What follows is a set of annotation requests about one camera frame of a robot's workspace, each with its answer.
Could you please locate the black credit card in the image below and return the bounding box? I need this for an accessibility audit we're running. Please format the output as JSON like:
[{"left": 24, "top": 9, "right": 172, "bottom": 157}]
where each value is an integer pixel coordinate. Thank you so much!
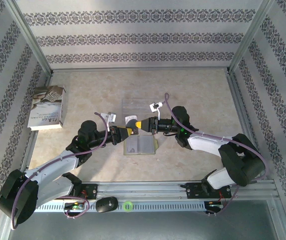
[{"left": 124, "top": 114, "right": 139, "bottom": 130}]

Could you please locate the clear plastic card sheet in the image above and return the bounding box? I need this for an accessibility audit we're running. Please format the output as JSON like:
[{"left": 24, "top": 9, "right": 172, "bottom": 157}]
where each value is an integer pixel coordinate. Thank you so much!
[{"left": 121, "top": 98, "right": 161, "bottom": 127}]

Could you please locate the paperback book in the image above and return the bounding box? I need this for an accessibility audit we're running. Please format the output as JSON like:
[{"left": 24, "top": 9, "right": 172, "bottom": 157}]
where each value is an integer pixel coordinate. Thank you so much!
[{"left": 27, "top": 84, "right": 67, "bottom": 131}]

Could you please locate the black computer mouse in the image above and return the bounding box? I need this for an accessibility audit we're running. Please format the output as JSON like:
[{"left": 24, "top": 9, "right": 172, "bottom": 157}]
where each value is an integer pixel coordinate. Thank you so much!
[{"left": 95, "top": 196, "right": 119, "bottom": 214}]

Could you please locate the grey metal panel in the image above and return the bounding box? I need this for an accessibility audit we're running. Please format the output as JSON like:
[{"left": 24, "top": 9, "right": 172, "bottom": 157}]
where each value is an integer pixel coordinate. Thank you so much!
[{"left": 0, "top": 199, "right": 286, "bottom": 240}]

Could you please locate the aluminium side rail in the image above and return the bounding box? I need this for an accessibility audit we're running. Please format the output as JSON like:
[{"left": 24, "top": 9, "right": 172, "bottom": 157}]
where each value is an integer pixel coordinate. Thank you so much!
[
  {"left": 225, "top": 69, "right": 271, "bottom": 182},
  {"left": 16, "top": 72, "right": 55, "bottom": 183}
]

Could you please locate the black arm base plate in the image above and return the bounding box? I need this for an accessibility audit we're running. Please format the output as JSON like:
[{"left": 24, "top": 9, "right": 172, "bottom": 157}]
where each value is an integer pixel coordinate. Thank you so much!
[
  {"left": 185, "top": 182, "right": 231, "bottom": 200},
  {"left": 79, "top": 183, "right": 99, "bottom": 201}
]

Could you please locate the aluminium back rail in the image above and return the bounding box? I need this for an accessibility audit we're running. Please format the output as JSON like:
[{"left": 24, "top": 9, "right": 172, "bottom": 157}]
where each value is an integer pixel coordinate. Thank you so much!
[{"left": 49, "top": 66, "right": 231, "bottom": 75}]

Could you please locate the aluminium mounting rail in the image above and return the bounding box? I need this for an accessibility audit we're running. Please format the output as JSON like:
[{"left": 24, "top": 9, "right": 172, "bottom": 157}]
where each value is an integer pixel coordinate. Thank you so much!
[{"left": 6, "top": 181, "right": 277, "bottom": 201}]

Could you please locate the green tape ring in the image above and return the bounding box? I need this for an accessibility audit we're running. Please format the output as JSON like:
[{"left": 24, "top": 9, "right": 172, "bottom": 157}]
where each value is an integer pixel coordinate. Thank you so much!
[{"left": 122, "top": 200, "right": 134, "bottom": 212}]

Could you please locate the slotted grey cable duct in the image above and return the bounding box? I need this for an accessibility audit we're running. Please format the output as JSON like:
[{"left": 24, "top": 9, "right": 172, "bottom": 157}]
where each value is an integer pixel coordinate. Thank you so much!
[{"left": 15, "top": 201, "right": 206, "bottom": 214}]

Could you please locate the aluminium frame post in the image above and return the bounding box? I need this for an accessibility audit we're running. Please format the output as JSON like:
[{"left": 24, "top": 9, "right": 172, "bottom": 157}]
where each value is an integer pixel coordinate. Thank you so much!
[
  {"left": 226, "top": 0, "right": 278, "bottom": 76},
  {"left": 6, "top": 0, "right": 54, "bottom": 77}
]

